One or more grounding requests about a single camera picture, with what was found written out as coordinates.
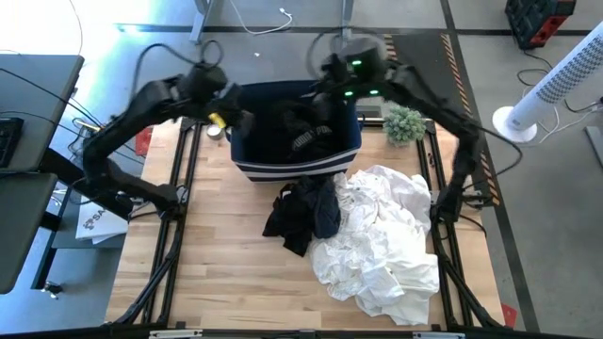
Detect grey metal desk leg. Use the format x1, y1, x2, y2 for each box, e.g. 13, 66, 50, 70
189, 0, 215, 44
340, 0, 356, 41

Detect black garment Puma waistband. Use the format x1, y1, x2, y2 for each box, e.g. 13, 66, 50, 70
277, 101, 341, 164

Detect dark grey garment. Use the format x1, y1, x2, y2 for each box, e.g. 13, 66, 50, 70
262, 174, 322, 258

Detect black red tool box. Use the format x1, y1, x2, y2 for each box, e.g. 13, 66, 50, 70
504, 0, 578, 51

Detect white tower fan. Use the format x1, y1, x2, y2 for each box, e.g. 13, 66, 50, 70
492, 21, 603, 144

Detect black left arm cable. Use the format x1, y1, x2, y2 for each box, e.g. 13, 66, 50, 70
131, 39, 225, 96

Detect white floor cable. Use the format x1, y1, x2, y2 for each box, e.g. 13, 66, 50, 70
228, 0, 294, 37

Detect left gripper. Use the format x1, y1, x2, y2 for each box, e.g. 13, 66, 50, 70
206, 82, 256, 138

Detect black mat hazard stripes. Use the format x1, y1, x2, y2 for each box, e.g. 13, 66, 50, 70
383, 31, 501, 209

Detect white shirt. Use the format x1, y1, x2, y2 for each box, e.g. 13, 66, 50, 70
332, 164, 432, 246

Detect white bag with logo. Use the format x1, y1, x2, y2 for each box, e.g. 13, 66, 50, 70
74, 200, 130, 246

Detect black castor wheel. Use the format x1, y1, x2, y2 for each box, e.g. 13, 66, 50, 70
41, 281, 64, 299

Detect navy white striped fabric basket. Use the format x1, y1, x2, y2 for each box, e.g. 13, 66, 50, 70
228, 79, 365, 184

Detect large white cloth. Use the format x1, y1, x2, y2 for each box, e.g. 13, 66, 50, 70
308, 206, 442, 328

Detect navy dotted garment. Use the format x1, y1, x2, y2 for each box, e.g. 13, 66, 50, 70
311, 177, 342, 240

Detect small green artificial plant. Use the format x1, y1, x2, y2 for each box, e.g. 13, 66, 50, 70
382, 105, 428, 147

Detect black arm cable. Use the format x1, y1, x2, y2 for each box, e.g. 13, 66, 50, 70
464, 120, 525, 190
131, 39, 225, 96

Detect black frame crossbar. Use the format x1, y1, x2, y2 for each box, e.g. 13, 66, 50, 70
0, 323, 603, 339

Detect grey floor plate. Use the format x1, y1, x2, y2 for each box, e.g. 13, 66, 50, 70
585, 124, 603, 170

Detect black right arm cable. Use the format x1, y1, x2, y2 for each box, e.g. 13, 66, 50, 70
464, 120, 525, 190

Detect red tag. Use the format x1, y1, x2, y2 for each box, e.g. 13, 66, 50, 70
135, 125, 155, 158
500, 303, 519, 330

